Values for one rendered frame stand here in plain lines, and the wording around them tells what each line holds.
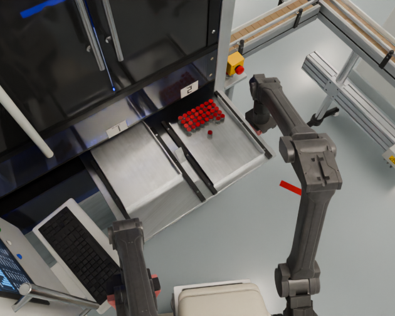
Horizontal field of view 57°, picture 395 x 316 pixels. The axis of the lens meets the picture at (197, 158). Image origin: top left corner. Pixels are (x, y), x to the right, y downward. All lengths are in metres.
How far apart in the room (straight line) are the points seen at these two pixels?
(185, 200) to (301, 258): 0.64
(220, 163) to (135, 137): 0.38
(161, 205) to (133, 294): 0.75
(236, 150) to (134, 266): 0.88
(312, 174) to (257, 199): 1.66
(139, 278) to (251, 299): 0.29
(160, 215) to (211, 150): 0.35
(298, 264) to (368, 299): 1.55
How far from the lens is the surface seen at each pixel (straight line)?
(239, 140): 1.57
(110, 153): 1.57
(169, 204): 1.45
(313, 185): 0.77
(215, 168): 1.50
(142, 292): 0.74
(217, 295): 0.93
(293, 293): 1.03
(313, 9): 2.06
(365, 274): 2.50
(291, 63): 3.05
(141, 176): 1.50
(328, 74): 2.32
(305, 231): 0.87
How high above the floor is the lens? 2.26
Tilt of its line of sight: 65 degrees down
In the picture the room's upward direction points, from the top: 2 degrees clockwise
